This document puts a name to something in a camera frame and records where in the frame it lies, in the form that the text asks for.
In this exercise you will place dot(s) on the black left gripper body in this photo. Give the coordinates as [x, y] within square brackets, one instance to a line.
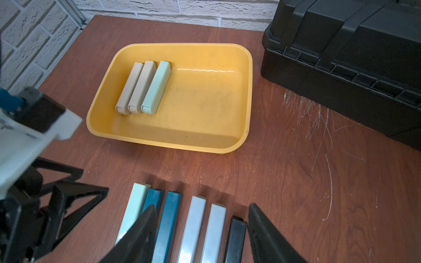
[21, 221]

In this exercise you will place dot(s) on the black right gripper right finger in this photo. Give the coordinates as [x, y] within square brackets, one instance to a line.
[267, 243]

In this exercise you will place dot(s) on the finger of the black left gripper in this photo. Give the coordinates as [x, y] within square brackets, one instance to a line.
[75, 173]
[69, 203]

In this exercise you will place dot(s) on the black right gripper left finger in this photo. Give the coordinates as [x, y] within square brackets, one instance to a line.
[138, 244]

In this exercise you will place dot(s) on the light mint bar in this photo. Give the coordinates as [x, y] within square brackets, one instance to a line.
[134, 208]

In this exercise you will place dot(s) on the dark teal bar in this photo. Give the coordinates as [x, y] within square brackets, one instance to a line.
[153, 197]

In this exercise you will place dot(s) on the short beige bar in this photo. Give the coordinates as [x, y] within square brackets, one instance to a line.
[122, 104]

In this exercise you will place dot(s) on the long beige bar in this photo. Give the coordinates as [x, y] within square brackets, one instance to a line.
[142, 87]

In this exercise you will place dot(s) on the pale green bar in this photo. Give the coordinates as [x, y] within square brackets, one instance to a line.
[156, 89]

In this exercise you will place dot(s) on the black bar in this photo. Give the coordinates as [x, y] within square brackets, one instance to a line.
[235, 242]

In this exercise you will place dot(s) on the light grey bar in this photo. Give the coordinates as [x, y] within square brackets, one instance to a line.
[192, 230]

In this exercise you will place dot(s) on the yellow plastic tray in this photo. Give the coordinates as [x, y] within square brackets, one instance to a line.
[205, 106]

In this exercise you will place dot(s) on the black plastic toolbox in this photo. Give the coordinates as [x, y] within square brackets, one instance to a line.
[361, 59]

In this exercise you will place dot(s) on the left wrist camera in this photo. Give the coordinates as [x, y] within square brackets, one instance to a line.
[31, 108]

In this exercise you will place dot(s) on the aluminium left corner post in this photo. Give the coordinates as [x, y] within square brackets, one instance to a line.
[73, 12]

